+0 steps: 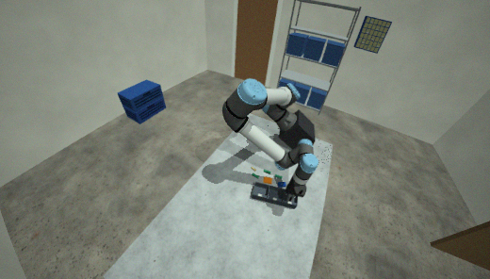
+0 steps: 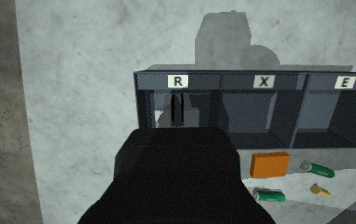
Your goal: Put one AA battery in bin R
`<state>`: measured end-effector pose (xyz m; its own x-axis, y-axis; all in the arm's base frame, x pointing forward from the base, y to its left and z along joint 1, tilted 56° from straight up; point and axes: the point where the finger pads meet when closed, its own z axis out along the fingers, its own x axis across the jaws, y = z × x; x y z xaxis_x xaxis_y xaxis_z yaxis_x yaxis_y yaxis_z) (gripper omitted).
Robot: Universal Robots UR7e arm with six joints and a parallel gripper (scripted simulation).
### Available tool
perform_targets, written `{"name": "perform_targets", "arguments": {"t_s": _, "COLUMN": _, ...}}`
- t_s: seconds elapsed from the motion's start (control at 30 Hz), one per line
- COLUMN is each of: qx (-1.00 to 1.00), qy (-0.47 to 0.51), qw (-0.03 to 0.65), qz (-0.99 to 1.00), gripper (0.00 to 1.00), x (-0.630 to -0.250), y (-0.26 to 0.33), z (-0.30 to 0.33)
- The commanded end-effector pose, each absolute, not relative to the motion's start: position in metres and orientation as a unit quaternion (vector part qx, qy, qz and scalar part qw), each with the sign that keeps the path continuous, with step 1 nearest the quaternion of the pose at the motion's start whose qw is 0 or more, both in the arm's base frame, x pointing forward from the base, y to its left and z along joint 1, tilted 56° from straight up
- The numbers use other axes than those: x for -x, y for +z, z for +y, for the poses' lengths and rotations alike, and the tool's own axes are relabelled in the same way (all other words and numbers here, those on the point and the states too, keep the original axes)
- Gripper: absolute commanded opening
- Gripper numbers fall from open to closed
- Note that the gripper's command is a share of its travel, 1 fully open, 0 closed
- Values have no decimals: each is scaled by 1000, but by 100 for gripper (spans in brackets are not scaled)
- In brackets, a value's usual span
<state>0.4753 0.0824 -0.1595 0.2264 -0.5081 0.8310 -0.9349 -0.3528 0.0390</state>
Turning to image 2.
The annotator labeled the yellow bolt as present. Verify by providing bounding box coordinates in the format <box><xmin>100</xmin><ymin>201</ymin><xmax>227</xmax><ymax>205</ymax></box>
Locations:
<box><xmin>310</xmin><ymin>185</ymin><xmax>331</xmax><ymax>197</ymax></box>

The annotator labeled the black rack of three bins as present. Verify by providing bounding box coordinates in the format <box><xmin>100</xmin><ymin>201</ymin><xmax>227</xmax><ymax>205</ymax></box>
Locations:
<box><xmin>133</xmin><ymin>70</ymin><xmax>356</xmax><ymax>150</ymax></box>

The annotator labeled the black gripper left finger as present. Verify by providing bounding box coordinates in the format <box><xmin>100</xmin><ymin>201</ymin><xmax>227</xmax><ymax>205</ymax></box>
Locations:
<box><xmin>155</xmin><ymin>93</ymin><xmax>175</xmax><ymax>128</ymax></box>

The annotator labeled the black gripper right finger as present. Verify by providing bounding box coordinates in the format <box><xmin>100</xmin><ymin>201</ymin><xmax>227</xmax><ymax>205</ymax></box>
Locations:
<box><xmin>181</xmin><ymin>93</ymin><xmax>199</xmax><ymax>127</ymax></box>

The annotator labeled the green aa battery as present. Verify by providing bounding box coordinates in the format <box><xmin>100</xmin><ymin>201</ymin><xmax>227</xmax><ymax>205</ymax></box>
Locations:
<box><xmin>301</xmin><ymin>161</ymin><xmax>335</xmax><ymax>178</ymax></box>
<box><xmin>253</xmin><ymin>190</ymin><xmax>285</xmax><ymax>202</ymax></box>

